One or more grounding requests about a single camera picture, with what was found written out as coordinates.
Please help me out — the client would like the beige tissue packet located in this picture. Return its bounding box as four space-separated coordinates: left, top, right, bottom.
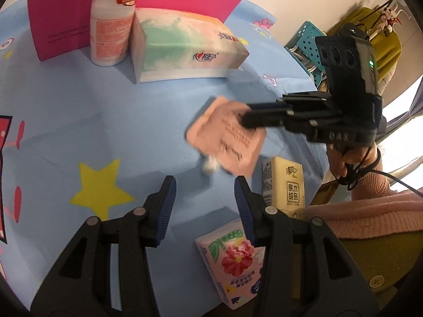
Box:
262 156 306 218

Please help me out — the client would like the person's olive clothing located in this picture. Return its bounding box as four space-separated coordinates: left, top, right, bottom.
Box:
291 228 417 295

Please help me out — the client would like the white plastic bottle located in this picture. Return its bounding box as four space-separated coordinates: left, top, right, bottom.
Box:
90 0 143 67

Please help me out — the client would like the pink cardboard box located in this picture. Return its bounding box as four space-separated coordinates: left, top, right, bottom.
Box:
27 0 242 62

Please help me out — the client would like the person's right forearm pink sleeve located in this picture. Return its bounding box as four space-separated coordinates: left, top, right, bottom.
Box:
304 152 423 239

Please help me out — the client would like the pink tissue packet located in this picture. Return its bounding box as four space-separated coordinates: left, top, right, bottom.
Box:
186 96 266 176

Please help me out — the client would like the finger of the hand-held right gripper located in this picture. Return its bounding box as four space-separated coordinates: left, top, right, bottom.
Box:
247 102 295 111
242 110 295 128

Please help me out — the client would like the small hanging plush toy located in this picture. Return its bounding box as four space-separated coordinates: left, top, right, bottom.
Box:
377 0 402 36

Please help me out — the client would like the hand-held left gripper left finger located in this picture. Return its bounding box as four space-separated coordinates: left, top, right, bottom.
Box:
30 176 177 317

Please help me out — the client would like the person's right hand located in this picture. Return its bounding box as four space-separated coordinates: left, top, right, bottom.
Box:
325 143 380 186

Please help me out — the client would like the large soft tissue pack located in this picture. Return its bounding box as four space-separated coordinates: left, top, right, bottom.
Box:
130 7 249 83

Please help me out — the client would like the teal perforated plastic basket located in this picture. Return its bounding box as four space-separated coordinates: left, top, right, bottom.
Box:
285 21 328 88

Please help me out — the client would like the black cable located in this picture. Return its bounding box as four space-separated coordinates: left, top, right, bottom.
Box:
344 148 423 199

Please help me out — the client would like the yellow hanging garment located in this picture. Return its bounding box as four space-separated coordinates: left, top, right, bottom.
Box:
325 7 402 86

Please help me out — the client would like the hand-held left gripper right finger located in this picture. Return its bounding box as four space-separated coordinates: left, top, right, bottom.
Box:
234 176 379 317

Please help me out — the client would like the small white wad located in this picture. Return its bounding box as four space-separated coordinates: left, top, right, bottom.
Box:
201 155 221 174

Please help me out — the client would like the floral tissue packet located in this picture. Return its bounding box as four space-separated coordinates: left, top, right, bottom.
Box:
195 218 266 310

